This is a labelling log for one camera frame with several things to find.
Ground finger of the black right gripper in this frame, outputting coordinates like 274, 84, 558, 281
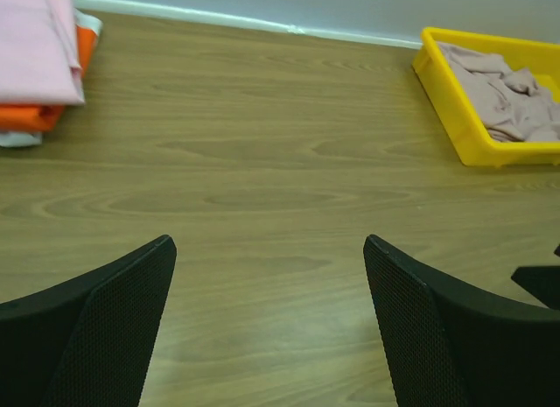
511, 266, 560, 310

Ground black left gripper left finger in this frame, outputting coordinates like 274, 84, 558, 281
1, 235, 177, 407

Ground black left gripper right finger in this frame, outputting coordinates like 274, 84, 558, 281
363, 235, 559, 406

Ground yellow plastic bin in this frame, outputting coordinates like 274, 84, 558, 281
412, 27, 559, 167

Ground crumpled mauve t shirt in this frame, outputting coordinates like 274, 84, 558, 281
438, 42, 559, 143

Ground pink t shirt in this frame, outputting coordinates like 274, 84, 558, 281
1, 0, 84, 104

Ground folded orange t shirt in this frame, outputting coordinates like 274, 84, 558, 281
1, 23, 102, 133

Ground folded white t shirt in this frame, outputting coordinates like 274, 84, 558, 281
1, 10, 103, 148

